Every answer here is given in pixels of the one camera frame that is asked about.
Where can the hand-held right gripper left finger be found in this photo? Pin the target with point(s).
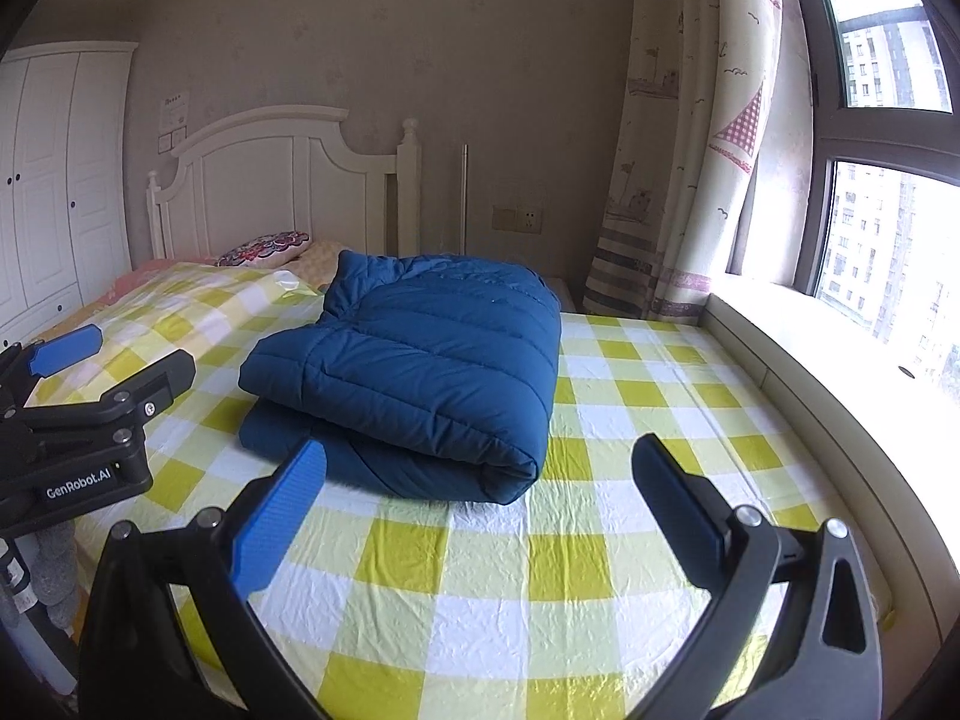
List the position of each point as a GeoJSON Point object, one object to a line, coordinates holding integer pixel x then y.
{"type": "Point", "coordinates": [281, 517]}

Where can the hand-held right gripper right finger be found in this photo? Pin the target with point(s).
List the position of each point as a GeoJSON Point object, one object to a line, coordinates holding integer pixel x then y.
{"type": "Point", "coordinates": [675, 499]}

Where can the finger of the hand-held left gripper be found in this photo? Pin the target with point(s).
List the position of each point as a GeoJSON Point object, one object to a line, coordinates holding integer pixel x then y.
{"type": "Point", "coordinates": [161, 379]}
{"type": "Point", "coordinates": [64, 351]}

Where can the blue quilted jacket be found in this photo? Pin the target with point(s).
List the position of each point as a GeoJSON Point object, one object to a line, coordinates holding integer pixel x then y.
{"type": "Point", "coordinates": [420, 367]}

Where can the yellow checked bed sheet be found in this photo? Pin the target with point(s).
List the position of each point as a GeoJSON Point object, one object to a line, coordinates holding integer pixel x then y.
{"type": "Point", "coordinates": [637, 427]}

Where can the purple patterned cushion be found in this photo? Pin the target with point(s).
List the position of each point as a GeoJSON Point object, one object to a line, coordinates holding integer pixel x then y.
{"type": "Point", "coordinates": [262, 249]}

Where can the white wardrobe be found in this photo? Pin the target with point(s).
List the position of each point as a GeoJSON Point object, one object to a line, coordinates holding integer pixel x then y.
{"type": "Point", "coordinates": [52, 180]}

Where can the beige pillow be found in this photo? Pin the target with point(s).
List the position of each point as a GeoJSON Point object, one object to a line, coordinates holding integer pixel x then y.
{"type": "Point", "coordinates": [319, 262]}

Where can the beige window sill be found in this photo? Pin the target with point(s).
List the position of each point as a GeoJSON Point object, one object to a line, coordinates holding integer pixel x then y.
{"type": "Point", "coordinates": [900, 502]}

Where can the white wooden headboard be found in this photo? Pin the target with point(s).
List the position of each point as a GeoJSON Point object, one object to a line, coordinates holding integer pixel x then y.
{"type": "Point", "coordinates": [255, 172]}

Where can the white nightstand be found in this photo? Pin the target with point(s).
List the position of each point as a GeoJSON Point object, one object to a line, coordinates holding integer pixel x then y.
{"type": "Point", "coordinates": [562, 292]}

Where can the white paper notice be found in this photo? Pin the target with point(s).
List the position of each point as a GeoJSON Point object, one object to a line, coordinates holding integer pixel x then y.
{"type": "Point", "coordinates": [173, 112]}

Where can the dark framed window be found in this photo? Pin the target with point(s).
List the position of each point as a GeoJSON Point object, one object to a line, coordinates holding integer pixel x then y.
{"type": "Point", "coordinates": [877, 225]}

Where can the thin metal pole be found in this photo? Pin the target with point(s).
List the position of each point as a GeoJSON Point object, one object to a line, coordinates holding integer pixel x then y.
{"type": "Point", "coordinates": [465, 202]}

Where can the printed beige curtain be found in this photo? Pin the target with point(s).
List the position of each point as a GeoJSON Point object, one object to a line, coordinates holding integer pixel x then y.
{"type": "Point", "coordinates": [675, 127]}

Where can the wall switch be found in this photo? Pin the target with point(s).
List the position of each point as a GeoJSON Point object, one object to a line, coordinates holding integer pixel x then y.
{"type": "Point", "coordinates": [172, 143]}

